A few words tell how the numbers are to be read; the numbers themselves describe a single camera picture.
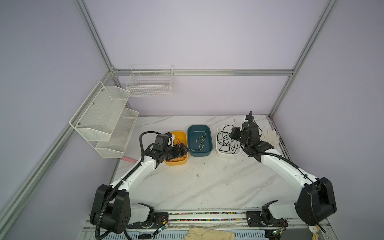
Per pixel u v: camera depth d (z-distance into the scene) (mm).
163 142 662
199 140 985
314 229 699
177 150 747
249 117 730
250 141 625
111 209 405
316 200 410
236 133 732
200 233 701
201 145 1004
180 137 1063
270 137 1079
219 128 1041
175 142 1042
